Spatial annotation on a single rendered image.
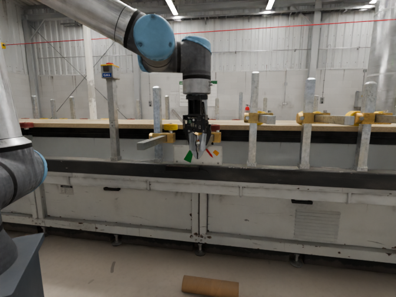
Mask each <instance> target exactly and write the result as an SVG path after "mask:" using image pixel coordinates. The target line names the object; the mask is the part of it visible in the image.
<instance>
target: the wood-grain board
mask: <svg viewBox="0 0 396 297"><path fill-rule="evenodd" d="M25 121H27V122H33V123H34V127H62V128H110V125H109V120H100V119H19V123H22V122H25ZM208 121H209V124H220V130H249V123H244V120H208ZM170 123H173V124H177V126H178V129H183V124H182V122H181V121H180V120H162V129H164V124H170ZM358 127H359V126H349V125H340V124H331V123H329V124H312V130H311V131H355V132H358ZM118 128H145V129H154V120H118ZM257 130H272V131H301V130H302V125H300V124H298V123H297V122H296V121H288V120H276V124H265V123H263V124H261V125H257ZM371 132H396V123H391V124H372V126H371Z"/></svg>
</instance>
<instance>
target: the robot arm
mask: <svg viewBox="0 0 396 297"><path fill-rule="evenodd" d="M37 1H39V2H41V3H43V4H45V5H47V6H49V7H50V8H52V9H54V10H56V11H58V12H60V13H62V14H64V15H66V16H68V17H69V18H71V19H73V20H75V21H77V22H79V23H81V24H83V25H85V26H87V27H89V28H90V29H92V30H94V31H96V32H98V33H99V34H101V35H103V36H105V37H107V38H109V39H111V40H113V41H115V42H117V43H119V44H120V45H122V46H123V47H124V48H126V49H128V50H130V51H132V52H134V53H135V54H137V59H138V64H139V66H140V69H141V70H142V71H143V72H149V73H151V72H173V73H183V94H184V95H186V100H188V115H183V132H184V134H185V136H186V138H187V141H188V142H189V150H191V152H192V154H193V155H194V157H195V158H196V159H199V158H201V156H202V155H203V153H204V151H205V148H206V146H207V144H208V142H209V139H210V136H211V133H212V131H211V124H209V121H208V120H209V117H208V115H206V110H205V106H204V102H203V101H202V100H208V95H209V94H210V93H211V88H210V86H213V83H211V55H212V52H211V44H210V41H209V40H208V39H206V38H204V37H200V36H196V35H193V36H190V35H189V36H185V37H183V39H182V40H181V41H175V37H174V32H173V29H172V27H171V25H170V24H169V23H168V22H167V21H166V20H165V19H164V18H163V17H161V16H159V15H156V14H148V15H146V14H145V13H143V12H141V11H139V10H138V9H133V8H132V7H130V6H128V5H126V4H125V3H123V2H121V1H119V0H37ZM186 120H187V124H186ZM193 132H197V133H202V134H201V135H199V141H200V145H199V152H197V144H196V141H197V135H195V134H194V133H193ZM47 172H48V169H47V162H46V161H45V159H44V157H43V156H42V155H41V154H40V153H39V152H37V151H36V150H34V149H33V146H32V141H31V140H29V139H27V138H25V137H24V136H23V135H22V133H21V128H20V125H19V120H18V115H17V110H16V107H15V102H14V98H13V94H12V90H11V85H10V82H9V77H8V72H7V68H6V64H5V59H4V54H3V51H2V47H1V42H0V275H1V274H3V273H4V272H5V271H6V270H8V269H9V268H10V267H11V266H12V265H13V264H14V262H15V261H16V259H17V257H18V251H17V246H16V244H15V242H14V241H13V240H12V239H11V238H10V237H9V235H8V234H7V232H6V231H5V230H4V227H3V223H2V216H1V210H2V209H3V208H5V207H7V206H8V205H10V204H11V203H13V202H15V201H17V200H18V199H20V198H22V197H24V196H25V195H27V194H29V193H31V192H33V191H34V190H35V189H36V188H37V187H38V186H40V185H41V184H42V183H43V181H44V180H45V178H46V176H47Z"/></svg>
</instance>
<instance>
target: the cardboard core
mask: <svg viewBox="0 0 396 297"><path fill-rule="evenodd" d="M181 291H182V292H187V293H194V294H199V295H206V296H214V297H239V283H238V282H232V281H227V280H218V279H210V278H201V277H197V276H188V275H184V276H183V281H182V286H181Z"/></svg>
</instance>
